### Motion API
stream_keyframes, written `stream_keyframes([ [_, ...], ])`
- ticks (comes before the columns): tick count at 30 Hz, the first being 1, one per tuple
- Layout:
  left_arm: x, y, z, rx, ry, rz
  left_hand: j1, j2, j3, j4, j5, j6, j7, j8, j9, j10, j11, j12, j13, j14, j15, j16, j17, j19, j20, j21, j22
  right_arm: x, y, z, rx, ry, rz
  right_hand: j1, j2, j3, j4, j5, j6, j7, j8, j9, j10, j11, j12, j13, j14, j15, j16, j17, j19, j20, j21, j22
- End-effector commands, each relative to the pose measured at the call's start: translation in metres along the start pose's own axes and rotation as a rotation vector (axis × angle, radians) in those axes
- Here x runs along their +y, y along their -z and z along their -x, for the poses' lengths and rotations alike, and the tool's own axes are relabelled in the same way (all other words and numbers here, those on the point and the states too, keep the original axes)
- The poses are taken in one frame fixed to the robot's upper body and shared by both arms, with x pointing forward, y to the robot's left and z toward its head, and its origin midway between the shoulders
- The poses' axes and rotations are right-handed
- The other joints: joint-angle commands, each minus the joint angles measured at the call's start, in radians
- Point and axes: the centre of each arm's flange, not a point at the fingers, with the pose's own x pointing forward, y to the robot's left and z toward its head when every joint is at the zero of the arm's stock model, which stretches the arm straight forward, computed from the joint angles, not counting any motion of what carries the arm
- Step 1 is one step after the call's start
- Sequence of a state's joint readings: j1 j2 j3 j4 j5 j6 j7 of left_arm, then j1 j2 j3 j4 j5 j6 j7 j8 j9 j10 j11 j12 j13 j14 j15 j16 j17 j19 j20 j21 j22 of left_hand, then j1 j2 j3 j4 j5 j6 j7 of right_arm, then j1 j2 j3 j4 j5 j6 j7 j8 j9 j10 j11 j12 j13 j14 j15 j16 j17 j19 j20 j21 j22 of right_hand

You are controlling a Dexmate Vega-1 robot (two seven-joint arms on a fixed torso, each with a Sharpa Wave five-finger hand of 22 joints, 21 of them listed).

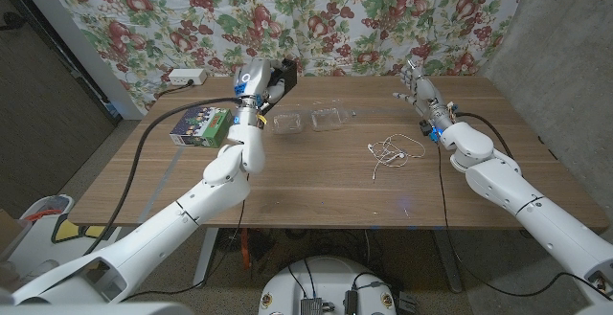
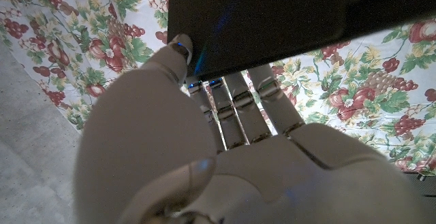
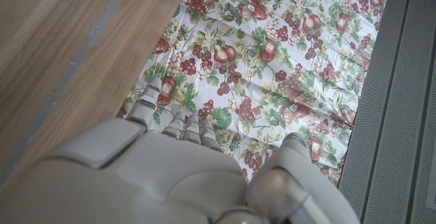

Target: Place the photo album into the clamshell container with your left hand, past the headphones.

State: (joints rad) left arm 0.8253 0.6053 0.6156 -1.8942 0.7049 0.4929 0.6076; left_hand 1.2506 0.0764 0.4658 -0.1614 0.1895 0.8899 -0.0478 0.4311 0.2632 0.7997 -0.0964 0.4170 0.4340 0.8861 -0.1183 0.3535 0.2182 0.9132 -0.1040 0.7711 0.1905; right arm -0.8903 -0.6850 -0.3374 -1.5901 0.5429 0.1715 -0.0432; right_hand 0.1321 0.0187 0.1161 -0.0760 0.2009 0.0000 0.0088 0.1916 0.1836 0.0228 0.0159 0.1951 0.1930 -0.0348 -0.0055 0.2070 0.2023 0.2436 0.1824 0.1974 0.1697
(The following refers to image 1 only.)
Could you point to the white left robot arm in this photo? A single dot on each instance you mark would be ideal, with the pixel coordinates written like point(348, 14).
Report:
point(191, 209)

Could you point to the floral fruit print backdrop cloth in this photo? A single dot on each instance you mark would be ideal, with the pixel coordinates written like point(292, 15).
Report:
point(335, 18)

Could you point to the white plastic bin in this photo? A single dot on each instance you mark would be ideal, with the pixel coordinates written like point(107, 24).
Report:
point(48, 205)

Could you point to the white table leg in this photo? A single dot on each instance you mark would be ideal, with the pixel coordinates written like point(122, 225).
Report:
point(206, 262)

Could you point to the white power strip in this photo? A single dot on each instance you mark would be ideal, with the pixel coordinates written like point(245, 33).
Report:
point(187, 76)

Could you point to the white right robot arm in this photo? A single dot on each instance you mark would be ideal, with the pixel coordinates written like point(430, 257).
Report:
point(527, 205)

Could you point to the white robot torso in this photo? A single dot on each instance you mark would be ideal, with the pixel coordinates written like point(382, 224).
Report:
point(325, 276)

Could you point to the grey block beside torso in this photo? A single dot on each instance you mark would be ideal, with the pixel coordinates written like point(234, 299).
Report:
point(408, 303)

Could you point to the black electronics module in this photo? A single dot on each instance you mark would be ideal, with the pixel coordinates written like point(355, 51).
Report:
point(351, 303)

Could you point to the black device under table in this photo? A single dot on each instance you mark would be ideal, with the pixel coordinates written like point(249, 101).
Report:
point(230, 240)

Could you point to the grey table leg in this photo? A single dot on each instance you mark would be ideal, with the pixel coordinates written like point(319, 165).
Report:
point(447, 262)

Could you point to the clear plastic clamshell container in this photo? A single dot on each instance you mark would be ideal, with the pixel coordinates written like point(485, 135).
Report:
point(328, 119)

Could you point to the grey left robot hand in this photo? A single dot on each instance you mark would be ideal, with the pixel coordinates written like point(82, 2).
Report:
point(254, 80)

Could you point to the green puzzle box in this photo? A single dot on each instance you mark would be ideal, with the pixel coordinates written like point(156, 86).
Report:
point(201, 123)

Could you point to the yellow black pad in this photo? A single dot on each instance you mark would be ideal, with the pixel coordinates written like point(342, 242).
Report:
point(72, 231)

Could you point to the grey electronics module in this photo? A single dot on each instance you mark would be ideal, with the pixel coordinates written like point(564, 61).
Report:
point(311, 306)

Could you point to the orange item in bin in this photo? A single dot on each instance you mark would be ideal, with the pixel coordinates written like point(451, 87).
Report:
point(43, 214)

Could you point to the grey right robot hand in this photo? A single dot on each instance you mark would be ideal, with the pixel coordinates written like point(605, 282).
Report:
point(424, 95)

